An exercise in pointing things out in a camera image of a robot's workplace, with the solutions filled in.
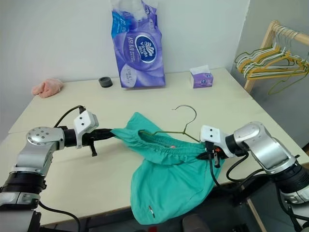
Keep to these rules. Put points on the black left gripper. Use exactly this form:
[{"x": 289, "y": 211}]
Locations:
[{"x": 89, "y": 137}]

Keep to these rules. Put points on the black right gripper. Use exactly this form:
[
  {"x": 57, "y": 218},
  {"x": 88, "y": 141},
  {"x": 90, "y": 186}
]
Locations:
[{"x": 212, "y": 148}]

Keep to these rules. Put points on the teal green shorts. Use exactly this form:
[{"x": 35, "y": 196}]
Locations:
[{"x": 169, "y": 183}]

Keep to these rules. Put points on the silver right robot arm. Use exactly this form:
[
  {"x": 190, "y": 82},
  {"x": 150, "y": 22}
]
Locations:
[{"x": 263, "y": 147}]

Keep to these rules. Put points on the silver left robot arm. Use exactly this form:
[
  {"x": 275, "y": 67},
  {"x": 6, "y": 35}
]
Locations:
[{"x": 36, "y": 149}]

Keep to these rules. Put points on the pink cloth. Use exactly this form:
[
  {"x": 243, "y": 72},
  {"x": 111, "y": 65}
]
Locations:
[{"x": 48, "y": 87}]

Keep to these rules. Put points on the small purple tissue pack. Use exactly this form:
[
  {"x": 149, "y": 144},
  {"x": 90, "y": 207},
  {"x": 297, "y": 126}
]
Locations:
[{"x": 202, "y": 79}]

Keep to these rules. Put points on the large purple tissue pack bag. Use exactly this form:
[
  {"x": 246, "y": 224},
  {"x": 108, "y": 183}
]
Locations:
[{"x": 140, "y": 60}]

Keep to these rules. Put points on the wooden clothes rack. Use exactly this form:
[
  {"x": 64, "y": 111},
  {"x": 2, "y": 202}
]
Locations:
[{"x": 269, "y": 33}]

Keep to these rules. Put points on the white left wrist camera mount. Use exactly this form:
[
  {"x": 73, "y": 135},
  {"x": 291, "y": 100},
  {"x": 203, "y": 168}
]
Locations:
[{"x": 85, "y": 124}]

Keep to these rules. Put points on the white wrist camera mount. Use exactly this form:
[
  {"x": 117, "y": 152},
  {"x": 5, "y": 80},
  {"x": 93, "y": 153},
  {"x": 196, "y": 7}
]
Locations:
[
  {"x": 211, "y": 134},
  {"x": 85, "y": 124}
]

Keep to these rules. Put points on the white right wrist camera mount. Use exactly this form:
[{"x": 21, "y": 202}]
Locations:
[{"x": 211, "y": 134}]

